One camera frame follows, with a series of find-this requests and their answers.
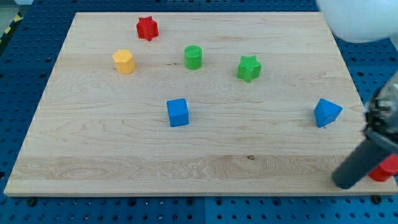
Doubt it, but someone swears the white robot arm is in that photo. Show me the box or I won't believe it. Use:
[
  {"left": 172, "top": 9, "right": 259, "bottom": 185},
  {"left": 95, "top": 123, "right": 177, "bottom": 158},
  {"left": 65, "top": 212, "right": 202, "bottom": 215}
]
[{"left": 316, "top": 0, "right": 397, "bottom": 43}]

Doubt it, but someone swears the blue triangle block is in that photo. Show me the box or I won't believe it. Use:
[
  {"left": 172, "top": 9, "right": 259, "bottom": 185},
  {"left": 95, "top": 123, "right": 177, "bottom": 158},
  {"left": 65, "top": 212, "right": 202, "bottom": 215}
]
[{"left": 314, "top": 98, "right": 343, "bottom": 128}]

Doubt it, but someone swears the blue cube block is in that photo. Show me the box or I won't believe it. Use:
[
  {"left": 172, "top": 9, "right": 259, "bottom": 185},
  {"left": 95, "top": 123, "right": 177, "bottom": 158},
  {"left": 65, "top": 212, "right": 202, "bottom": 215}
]
[{"left": 167, "top": 98, "right": 189, "bottom": 127}]

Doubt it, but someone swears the green cylinder block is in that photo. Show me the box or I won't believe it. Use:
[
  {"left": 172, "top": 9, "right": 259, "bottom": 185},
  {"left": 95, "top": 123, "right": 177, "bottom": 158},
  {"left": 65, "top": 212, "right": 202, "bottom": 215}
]
[{"left": 184, "top": 45, "right": 202, "bottom": 70}]

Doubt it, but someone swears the wooden board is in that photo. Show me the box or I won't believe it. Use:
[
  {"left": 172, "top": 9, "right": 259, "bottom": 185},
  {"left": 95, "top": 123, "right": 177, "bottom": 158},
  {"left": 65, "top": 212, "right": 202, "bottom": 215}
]
[{"left": 4, "top": 12, "right": 397, "bottom": 197}]

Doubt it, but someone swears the green star block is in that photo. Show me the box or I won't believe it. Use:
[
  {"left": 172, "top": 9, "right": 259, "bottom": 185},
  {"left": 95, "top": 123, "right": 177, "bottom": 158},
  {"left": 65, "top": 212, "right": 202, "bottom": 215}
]
[{"left": 237, "top": 55, "right": 262, "bottom": 83}]

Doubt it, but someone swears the yellow hexagon block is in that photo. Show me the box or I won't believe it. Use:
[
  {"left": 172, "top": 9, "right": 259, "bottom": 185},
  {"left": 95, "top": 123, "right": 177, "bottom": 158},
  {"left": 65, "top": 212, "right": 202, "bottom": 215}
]
[{"left": 113, "top": 49, "right": 136, "bottom": 74}]

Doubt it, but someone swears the red star block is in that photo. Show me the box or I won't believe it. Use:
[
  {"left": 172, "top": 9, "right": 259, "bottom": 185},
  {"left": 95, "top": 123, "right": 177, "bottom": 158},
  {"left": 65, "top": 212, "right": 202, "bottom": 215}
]
[{"left": 136, "top": 16, "right": 159, "bottom": 41}]

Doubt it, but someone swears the red cylinder block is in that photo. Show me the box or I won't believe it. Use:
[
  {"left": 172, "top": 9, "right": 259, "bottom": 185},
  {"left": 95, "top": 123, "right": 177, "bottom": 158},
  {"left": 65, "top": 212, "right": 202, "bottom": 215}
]
[{"left": 368, "top": 154, "right": 397, "bottom": 182}]

